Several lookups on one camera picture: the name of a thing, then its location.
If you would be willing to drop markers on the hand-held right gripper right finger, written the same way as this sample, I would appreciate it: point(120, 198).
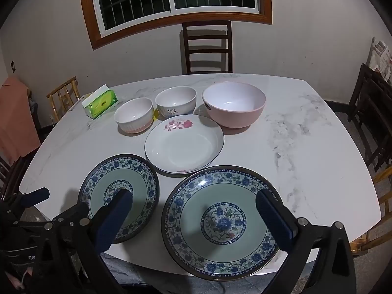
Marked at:
point(272, 220)

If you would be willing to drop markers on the small blue floral plate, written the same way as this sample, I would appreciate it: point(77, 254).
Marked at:
point(101, 183)

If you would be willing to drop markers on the green tissue box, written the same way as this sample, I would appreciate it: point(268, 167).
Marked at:
point(102, 104)

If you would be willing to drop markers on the person's grey pants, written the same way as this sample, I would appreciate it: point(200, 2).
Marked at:
point(144, 269)

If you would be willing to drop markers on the large pink bowl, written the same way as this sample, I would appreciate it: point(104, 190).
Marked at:
point(232, 98)

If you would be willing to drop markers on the stack of newspapers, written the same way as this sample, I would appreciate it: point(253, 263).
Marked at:
point(379, 55)

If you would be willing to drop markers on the dark wooden chairs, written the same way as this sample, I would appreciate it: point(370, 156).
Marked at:
point(367, 104)

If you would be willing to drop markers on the wooden framed barred window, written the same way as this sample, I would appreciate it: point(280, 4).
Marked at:
point(91, 21)

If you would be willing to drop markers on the white bowl blue band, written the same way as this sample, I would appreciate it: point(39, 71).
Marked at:
point(174, 98)

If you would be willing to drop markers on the pink cloth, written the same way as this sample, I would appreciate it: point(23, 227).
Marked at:
point(15, 122)

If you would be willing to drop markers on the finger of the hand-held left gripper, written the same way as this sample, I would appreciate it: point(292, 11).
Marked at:
point(36, 196)

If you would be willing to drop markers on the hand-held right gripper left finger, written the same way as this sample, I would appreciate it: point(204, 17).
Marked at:
point(113, 220)

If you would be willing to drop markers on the bamboo chair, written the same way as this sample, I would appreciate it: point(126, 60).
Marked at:
point(61, 88)
point(386, 199)

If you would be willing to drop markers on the dark wooden slat-back chair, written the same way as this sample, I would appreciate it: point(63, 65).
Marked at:
point(206, 25)

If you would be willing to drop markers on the large blue floral plate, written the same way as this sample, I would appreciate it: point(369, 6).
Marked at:
point(190, 220)

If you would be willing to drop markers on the white plate with pink flowers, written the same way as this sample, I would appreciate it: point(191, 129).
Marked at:
point(183, 150)

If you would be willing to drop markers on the white ribbed bowl pink base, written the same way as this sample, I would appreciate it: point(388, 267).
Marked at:
point(133, 113)

